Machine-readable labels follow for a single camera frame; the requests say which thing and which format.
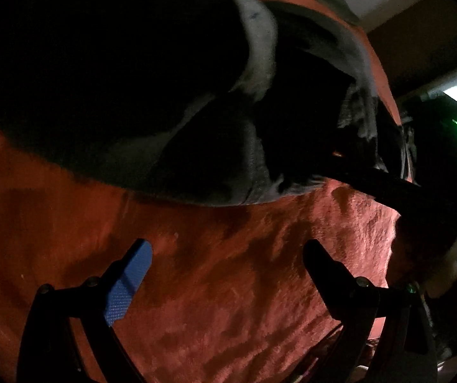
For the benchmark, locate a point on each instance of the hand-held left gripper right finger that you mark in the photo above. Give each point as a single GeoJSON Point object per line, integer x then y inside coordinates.
{"type": "Point", "coordinates": [324, 271]}

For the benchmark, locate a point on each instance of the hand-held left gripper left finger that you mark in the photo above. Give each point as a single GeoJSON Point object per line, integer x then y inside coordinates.
{"type": "Point", "coordinates": [128, 283]}

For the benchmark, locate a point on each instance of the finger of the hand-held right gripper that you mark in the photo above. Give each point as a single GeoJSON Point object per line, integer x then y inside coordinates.
{"type": "Point", "coordinates": [376, 185]}

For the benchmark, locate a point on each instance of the dark grey pants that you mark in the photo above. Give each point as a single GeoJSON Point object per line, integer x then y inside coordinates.
{"type": "Point", "coordinates": [132, 87]}

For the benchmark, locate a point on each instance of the person's right hand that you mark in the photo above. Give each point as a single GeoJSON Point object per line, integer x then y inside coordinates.
{"type": "Point", "coordinates": [423, 255]}

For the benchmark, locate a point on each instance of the orange blanket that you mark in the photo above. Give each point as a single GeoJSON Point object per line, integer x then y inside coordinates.
{"type": "Point", "coordinates": [212, 287]}

